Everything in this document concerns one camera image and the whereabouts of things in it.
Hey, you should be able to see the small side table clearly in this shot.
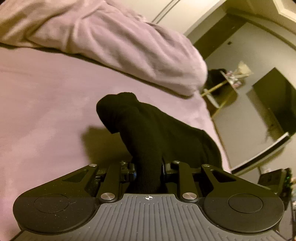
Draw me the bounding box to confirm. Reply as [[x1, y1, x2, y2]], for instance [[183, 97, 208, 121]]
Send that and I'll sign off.
[[201, 71, 239, 117]]

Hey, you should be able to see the pale paper bundle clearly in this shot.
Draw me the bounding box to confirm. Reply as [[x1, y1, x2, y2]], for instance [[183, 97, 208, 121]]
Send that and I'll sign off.
[[225, 61, 254, 88]]

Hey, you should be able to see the purple bed sheet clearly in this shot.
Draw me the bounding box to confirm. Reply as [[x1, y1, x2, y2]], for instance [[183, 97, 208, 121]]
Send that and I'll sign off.
[[0, 44, 232, 209]]

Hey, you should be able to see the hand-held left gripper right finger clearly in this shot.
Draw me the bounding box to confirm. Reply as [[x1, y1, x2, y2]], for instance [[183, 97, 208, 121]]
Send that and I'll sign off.
[[161, 161, 239, 203]]

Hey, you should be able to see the black small garment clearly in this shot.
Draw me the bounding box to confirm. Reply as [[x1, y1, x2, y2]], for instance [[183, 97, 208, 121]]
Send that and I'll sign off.
[[96, 92, 223, 193]]

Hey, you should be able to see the black bag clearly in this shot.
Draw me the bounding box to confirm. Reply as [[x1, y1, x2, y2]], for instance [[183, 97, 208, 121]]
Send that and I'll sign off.
[[206, 68, 227, 96]]

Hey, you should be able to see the purple duvet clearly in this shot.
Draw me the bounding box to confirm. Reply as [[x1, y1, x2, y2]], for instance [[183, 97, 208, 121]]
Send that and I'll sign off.
[[0, 0, 208, 97]]

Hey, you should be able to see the dark box white edge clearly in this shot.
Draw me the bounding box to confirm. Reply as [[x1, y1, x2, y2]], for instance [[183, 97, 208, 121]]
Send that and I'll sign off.
[[231, 67, 296, 175]]

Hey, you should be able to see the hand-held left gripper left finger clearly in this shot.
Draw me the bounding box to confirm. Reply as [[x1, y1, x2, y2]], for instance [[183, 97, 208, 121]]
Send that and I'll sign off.
[[58, 162, 137, 204]]

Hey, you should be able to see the white wardrobe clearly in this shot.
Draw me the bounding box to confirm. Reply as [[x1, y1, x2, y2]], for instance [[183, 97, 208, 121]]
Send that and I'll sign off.
[[148, 0, 222, 35]]

